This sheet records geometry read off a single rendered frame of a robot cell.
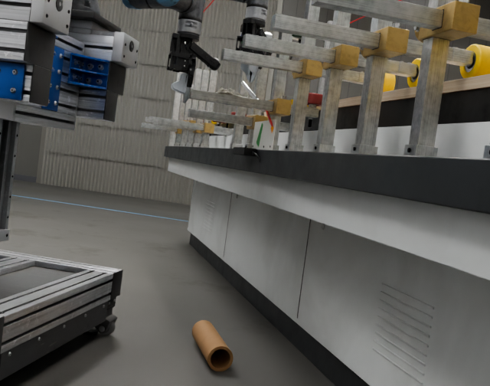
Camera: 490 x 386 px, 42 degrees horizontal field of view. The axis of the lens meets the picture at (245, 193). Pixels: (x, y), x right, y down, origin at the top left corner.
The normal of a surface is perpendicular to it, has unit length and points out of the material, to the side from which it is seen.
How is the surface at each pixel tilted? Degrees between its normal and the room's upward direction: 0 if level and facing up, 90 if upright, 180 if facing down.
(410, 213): 90
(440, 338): 90
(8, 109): 90
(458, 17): 90
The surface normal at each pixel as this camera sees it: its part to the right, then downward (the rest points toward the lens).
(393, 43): 0.24, 0.07
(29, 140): -0.17, 0.02
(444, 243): -0.96, -0.11
